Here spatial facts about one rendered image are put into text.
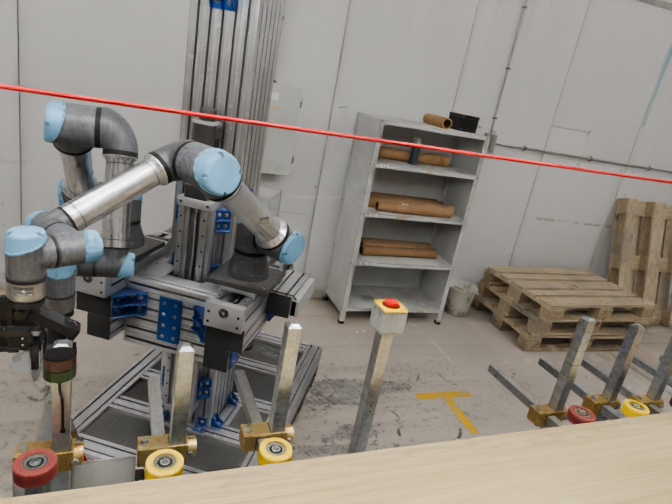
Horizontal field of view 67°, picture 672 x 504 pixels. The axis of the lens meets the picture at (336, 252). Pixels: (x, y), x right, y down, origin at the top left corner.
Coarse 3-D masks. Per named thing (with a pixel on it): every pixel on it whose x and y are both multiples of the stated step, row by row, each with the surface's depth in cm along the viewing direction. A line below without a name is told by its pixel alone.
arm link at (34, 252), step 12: (12, 228) 105; (24, 228) 106; (36, 228) 107; (12, 240) 102; (24, 240) 103; (36, 240) 104; (48, 240) 108; (12, 252) 103; (24, 252) 103; (36, 252) 105; (48, 252) 107; (12, 264) 104; (24, 264) 104; (36, 264) 106; (48, 264) 108; (12, 276) 105; (24, 276) 105; (36, 276) 107
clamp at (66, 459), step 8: (48, 440) 115; (72, 440) 116; (16, 448) 111; (32, 448) 112; (48, 448) 113; (72, 448) 114; (80, 448) 115; (16, 456) 109; (64, 456) 113; (72, 456) 113; (80, 456) 114; (64, 464) 113; (72, 464) 113; (80, 464) 115
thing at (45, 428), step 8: (48, 384) 135; (48, 408) 126; (48, 416) 123; (40, 424) 121; (48, 424) 121; (40, 432) 118; (48, 432) 119; (40, 440) 116; (32, 488) 104; (40, 488) 105
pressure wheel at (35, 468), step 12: (24, 456) 105; (36, 456) 106; (48, 456) 106; (12, 468) 102; (24, 468) 102; (36, 468) 103; (48, 468) 103; (24, 480) 101; (36, 480) 102; (48, 480) 104
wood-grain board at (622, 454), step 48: (528, 432) 146; (576, 432) 150; (624, 432) 155; (144, 480) 106; (192, 480) 108; (240, 480) 110; (288, 480) 113; (336, 480) 115; (384, 480) 118; (432, 480) 121; (480, 480) 124; (528, 480) 127; (576, 480) 130; (624, 480) 133
